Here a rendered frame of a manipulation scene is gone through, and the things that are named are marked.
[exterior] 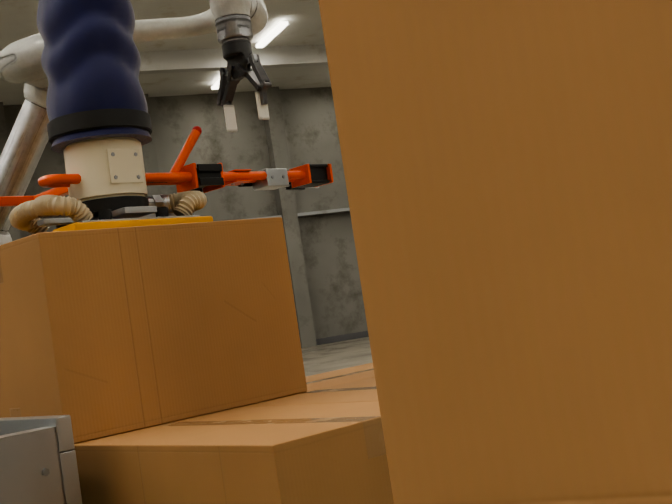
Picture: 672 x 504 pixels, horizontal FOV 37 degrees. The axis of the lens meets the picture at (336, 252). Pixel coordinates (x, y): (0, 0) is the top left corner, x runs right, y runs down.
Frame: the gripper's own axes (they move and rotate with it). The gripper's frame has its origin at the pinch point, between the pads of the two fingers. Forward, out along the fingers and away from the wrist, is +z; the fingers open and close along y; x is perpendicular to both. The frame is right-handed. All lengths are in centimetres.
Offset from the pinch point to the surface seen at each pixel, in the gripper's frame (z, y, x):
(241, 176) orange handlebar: 14.6, 3.7, -7.1
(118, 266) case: 35, 22, -55
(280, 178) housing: 15.4, 3.6, 5.0
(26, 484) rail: 70, 38, -86
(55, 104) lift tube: -3, 2, -53
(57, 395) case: 58, 22, -71
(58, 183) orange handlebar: 15, 4, -55
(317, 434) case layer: 67, 82, -59
